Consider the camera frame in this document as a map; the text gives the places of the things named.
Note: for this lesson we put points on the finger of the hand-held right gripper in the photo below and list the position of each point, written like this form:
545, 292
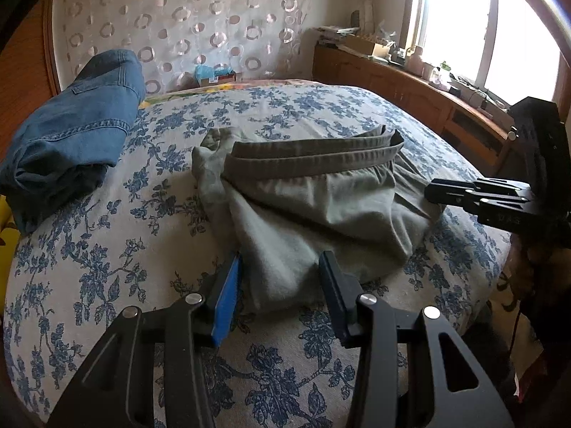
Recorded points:
499, 216
450, 191

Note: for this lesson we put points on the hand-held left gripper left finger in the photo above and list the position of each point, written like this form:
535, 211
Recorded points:
225, 305

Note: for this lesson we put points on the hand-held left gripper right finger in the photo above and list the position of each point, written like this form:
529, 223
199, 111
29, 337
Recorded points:
335, 296

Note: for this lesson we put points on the grey-green pants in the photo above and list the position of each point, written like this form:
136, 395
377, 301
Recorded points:
312, 214

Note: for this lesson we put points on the blue floral bedspread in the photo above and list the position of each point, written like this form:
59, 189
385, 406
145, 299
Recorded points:
134, 254

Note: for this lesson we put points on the pink pouch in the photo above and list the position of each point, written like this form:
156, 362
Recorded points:
440, 83

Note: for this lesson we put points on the green-capped bottle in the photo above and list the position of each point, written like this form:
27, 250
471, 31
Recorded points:
444, 70

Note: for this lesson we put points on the wooden side cabinet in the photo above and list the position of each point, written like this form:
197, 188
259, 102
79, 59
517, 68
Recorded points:
379, 80

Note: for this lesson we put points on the pink thermos jug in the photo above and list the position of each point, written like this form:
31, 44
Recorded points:
415, 59

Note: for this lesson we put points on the window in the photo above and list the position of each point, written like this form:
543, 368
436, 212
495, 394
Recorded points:
455, 18

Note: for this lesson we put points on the open cardboard box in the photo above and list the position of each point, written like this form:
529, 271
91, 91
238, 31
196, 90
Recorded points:
366, 47

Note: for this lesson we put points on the stack of papers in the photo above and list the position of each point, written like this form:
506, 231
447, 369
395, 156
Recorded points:
332, 35

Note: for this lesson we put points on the colourful flower bed sheet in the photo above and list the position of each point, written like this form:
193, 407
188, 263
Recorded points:
225, 87

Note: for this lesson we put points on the small cardboard box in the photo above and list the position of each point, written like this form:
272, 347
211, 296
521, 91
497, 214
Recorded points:
218, 81

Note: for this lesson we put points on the folded blue jeans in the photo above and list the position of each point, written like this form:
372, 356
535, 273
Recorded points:
71, 129

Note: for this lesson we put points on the blue plastic bag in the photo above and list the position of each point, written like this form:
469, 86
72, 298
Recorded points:
209, 71

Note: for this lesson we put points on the yellow cloth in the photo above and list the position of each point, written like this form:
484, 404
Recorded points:
5, 220

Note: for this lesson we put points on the circle-patterned curtain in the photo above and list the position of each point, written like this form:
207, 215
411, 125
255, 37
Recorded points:
200, 18

